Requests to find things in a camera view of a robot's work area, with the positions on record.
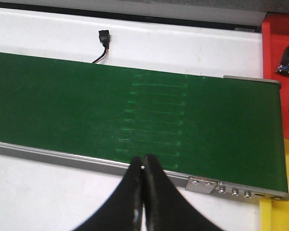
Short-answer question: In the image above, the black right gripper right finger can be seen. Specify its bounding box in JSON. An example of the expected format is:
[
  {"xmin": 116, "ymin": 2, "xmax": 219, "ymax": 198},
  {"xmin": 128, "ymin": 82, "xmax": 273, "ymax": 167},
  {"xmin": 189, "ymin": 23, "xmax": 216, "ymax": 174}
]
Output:
[{"xmin": 143, "ymin": 154, "xmax": 221, "ymax": 231}]

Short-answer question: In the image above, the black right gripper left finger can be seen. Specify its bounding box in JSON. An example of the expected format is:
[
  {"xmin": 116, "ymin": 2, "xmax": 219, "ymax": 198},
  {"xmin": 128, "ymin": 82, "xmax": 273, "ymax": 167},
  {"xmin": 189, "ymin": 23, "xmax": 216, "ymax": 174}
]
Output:
[{"xmin": 75, "ymin": 156, "xmax": 143, "ymax": 231}]

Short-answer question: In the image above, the green conveyor belt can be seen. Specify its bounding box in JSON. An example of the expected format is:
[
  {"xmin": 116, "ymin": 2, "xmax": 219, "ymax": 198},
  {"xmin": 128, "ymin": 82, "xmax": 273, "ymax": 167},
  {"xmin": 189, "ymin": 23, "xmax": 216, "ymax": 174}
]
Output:
[{"xmin": 0, "ymin": 53, "xmax": 288, "ymax": 192}]

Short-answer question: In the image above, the yellow plastic tray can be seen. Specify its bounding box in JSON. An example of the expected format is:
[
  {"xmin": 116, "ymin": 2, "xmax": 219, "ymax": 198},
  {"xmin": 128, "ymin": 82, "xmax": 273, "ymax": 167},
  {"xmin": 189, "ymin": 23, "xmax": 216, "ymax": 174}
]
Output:
[{"xmin": 259, "ymin": 138, "xmax": 289, "ymax": 231}]

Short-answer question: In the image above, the red plastic tray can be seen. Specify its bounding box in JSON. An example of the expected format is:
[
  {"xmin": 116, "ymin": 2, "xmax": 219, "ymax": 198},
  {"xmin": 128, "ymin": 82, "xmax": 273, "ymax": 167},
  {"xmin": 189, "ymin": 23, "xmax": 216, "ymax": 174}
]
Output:
[{"xmin": 261, "ymin": 13, "xmax": 289, "ymax": 140}]

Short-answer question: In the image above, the aluminium conveyor side rail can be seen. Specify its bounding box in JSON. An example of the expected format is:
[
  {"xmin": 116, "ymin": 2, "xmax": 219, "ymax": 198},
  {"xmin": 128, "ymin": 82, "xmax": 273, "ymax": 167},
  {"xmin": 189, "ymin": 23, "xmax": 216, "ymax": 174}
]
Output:
[{"xmin": 0, "ymin": 142, "xmax": 289, "ymax": 203}]

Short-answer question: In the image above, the black sensor with cable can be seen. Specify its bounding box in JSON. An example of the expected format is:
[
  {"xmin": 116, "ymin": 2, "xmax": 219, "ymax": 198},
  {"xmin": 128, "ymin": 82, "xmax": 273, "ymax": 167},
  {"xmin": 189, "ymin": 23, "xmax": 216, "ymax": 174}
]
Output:
[{"xmin": 92, "ymin": 30, "xmax": 111, "ymax": 64}]

